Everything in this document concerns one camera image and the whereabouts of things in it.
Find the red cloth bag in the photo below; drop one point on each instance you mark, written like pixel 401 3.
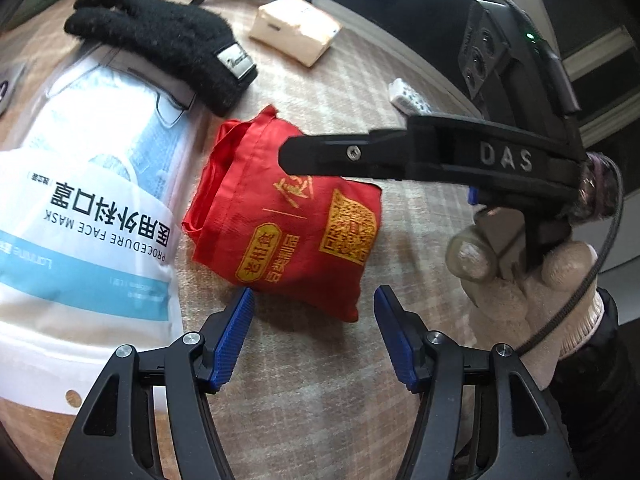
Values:
pixel 301 237

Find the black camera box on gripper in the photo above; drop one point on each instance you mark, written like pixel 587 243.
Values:
pixel 513 74

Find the white gloved hand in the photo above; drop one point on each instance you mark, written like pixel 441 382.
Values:
pixel 512 304

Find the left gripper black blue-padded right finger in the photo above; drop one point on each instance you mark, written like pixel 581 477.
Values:
pixel 481 415

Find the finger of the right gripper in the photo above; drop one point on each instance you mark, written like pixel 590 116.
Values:
pixel 379 154

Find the face mask package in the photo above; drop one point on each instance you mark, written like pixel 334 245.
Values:
pixel 93 185

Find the small white patterned packet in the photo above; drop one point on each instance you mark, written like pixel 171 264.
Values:
pixel 406 99

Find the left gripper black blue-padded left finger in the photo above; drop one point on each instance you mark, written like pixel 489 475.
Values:
pixel 114 433

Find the white tissue packet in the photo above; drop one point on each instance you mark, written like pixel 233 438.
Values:
pixel 295 28

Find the black knit glove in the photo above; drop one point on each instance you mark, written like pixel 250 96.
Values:
pixel 187 42

